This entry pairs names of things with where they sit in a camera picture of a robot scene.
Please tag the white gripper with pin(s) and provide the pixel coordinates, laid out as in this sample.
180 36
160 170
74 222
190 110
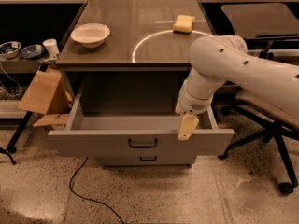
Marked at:
191 104

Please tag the grey top drawer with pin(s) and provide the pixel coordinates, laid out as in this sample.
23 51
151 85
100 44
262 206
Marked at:
132 115

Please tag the grey drawer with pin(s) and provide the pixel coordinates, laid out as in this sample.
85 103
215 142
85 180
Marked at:
132 115
146 160

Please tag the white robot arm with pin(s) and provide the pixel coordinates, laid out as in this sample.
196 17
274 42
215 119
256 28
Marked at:
218 59

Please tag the grey drawer cabinet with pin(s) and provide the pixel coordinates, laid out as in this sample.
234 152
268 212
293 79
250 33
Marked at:
141 39

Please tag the grey bottom drawer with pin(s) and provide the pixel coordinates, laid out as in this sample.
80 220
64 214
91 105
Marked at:
146 160

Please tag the black office chair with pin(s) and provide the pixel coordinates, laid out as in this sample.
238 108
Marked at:
275 125

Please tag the yellow sponge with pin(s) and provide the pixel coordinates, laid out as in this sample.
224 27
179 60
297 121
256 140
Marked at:
183 24

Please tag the white bowl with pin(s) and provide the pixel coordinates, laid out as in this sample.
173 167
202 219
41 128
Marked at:
90 35

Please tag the cardboard box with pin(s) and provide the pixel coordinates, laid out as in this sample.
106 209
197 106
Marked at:
47 95

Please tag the white cup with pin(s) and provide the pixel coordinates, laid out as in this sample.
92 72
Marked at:
51 47

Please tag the dark blue plate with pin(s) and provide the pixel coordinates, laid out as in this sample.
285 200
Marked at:
32 52

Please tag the black tripod stand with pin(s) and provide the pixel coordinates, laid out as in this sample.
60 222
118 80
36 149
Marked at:
20 122

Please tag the grey side shelf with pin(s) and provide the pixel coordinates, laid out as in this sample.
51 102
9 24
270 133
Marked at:
21 64

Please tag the blue patterned bowl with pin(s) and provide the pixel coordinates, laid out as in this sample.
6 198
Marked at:
10 49

